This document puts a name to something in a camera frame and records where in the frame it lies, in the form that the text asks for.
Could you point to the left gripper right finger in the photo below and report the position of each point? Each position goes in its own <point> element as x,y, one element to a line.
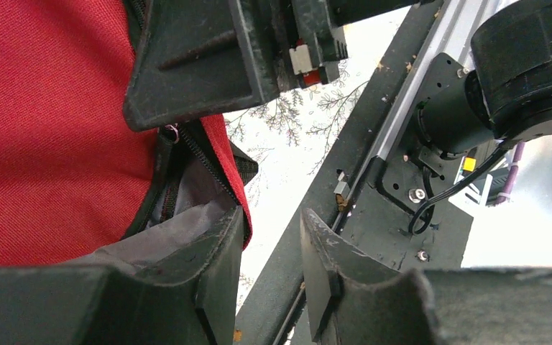
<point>351,298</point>

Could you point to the floral table mat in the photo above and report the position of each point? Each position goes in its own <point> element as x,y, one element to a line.
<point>291,136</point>

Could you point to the red backpack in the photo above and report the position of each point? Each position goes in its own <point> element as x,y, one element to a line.
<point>76,183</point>

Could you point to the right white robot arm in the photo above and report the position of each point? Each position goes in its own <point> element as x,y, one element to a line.
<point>509,94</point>

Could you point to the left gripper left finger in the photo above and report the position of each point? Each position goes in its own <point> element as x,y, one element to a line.
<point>188,297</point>

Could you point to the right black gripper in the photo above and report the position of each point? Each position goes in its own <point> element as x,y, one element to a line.
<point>199,58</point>

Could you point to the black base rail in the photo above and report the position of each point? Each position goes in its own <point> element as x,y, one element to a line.
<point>336,173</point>

